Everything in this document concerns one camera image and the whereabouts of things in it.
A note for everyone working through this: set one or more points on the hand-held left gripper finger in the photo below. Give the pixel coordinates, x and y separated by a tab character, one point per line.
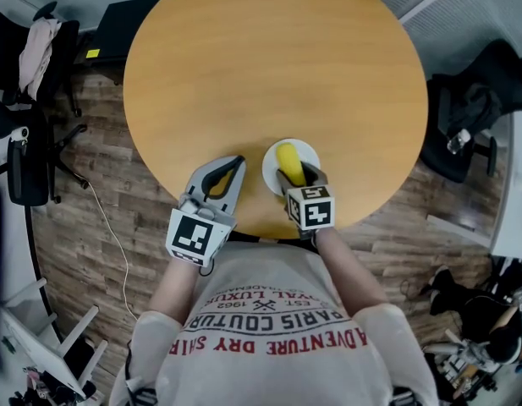
237	186
201	175

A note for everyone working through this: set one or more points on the white stand with legs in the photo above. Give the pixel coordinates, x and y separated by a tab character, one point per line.
57	353

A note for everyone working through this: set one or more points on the white round plate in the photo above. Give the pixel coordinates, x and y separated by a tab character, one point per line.
270	169

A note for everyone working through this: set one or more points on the yellow corn cob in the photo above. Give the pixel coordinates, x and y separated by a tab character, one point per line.
290	162

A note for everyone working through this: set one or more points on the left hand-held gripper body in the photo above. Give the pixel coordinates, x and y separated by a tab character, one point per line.
192	235

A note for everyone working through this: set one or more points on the black office chair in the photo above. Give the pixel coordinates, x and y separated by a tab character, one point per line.
32	163

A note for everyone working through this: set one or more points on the black cabinet with yellow label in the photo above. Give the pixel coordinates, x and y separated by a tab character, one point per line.
117	32

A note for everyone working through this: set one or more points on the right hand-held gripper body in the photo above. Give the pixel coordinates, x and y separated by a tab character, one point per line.
313	212

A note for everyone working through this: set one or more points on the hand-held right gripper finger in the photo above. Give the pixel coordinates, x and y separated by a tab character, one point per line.
317	175
284	181

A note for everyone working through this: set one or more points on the person's white printed shirt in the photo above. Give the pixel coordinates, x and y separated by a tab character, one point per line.
277	353

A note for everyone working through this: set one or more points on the person's left forearm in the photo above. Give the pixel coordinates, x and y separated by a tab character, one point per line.
176	288

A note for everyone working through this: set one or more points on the clear water bottle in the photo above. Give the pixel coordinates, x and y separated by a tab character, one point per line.
458	140

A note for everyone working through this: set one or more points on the person's right forearm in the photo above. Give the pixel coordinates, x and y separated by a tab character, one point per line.
349	273

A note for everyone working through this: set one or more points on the black chair with jacket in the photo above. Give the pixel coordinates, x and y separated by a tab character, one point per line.
476	112

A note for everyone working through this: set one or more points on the pink cloth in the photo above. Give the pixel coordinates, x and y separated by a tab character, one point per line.
36	57

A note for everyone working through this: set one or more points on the small white round device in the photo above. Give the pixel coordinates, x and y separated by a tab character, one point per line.
19	133

